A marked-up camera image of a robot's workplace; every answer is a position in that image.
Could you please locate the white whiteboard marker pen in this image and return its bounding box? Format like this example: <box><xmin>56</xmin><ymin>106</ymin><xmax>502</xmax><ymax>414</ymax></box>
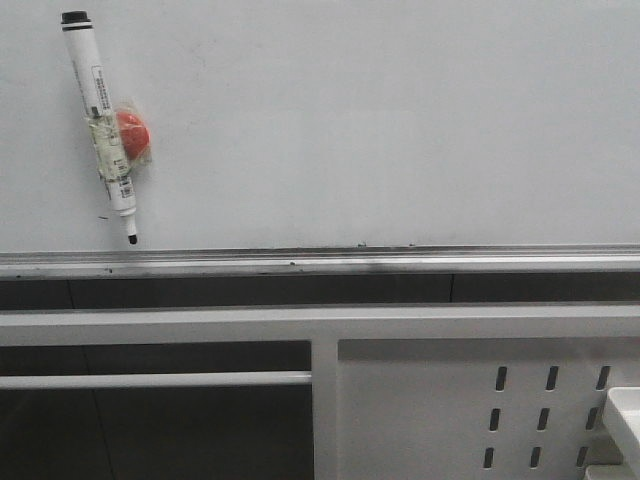
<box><xmin>61</xmin><ymin>10</ymin><xmax>138</xmax><ymax>245</ymax></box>

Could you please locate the white plastic tray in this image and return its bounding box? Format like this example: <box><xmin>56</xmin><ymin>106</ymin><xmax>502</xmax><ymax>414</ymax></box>
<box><xmin>602</xmin><ymin>387</ymin><xmax>639</xmax><ymax>478</ymax></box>

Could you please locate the large white whiteboard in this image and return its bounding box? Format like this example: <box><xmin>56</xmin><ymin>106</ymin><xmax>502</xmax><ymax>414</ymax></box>
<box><xmin>1</xmin><ymin>1</ymin><xmax>639</xmax><ymax>279</ymax></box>

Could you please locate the red round magnet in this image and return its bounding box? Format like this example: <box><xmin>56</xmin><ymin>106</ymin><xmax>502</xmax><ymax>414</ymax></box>
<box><xmin>115</xmin><ymin>101</ymin><xmax>152</xmax><ymax>168</ymax></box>

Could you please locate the white metal whiteboard stand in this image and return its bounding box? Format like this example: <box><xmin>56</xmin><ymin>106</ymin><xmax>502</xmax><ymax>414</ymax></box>
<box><xmin>1</xmin><ymin>304</ymin><xmax>639</xmax><ymax>479</ymax></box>

